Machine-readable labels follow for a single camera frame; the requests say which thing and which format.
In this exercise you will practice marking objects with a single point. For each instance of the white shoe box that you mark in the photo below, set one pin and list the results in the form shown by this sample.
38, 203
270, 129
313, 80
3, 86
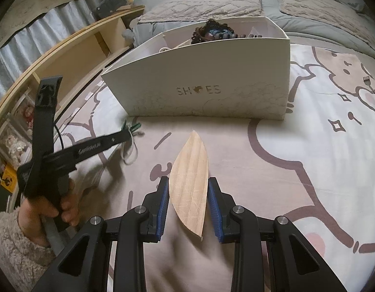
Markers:
205, 76

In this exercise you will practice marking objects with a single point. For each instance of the person's left hand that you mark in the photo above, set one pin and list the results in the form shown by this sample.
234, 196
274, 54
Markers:
35, 220

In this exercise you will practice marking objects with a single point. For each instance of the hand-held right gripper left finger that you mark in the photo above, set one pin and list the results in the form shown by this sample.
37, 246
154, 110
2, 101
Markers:
163, 208

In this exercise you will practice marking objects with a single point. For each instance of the beige curtain valance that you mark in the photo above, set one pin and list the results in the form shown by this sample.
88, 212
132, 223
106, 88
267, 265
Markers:
38, 0

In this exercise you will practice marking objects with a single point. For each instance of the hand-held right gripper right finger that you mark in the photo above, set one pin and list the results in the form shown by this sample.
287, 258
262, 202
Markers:
214, 210

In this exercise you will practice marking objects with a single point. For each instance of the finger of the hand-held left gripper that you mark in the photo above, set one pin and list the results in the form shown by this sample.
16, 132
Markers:
114, 140
46, 112

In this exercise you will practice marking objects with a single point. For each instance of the leaf-shaped wooden block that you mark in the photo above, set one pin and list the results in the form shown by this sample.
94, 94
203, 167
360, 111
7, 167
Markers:
189, 182

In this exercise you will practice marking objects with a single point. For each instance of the person's left forearm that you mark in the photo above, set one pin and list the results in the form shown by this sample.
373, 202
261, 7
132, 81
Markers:
14, 258

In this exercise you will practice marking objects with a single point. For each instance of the grey white curtain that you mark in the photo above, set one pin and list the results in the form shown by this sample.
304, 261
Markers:
38, 36

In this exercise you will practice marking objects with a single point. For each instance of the grey plush toy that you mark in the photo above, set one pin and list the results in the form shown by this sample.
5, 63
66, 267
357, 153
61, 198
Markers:
128, 33

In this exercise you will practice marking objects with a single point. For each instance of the yellow packet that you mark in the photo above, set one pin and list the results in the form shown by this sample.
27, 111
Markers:
9, 178

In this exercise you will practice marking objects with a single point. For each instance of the beige quilted pillow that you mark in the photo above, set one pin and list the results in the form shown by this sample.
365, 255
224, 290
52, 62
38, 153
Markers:
321, 9
199, 4

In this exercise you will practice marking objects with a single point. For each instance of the wooden shelf unit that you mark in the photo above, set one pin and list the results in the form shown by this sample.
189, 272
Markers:
69, 57

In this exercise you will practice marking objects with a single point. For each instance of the blue brown knitted pouch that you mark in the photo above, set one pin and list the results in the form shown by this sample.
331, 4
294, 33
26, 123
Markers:
211, 32

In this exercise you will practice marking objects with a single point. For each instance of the green clip with white loop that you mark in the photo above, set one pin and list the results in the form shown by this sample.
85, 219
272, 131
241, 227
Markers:
131, 127

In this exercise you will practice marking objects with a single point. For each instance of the clear display box with doll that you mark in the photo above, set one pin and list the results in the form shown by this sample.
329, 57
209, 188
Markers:
12, 146
25, 112

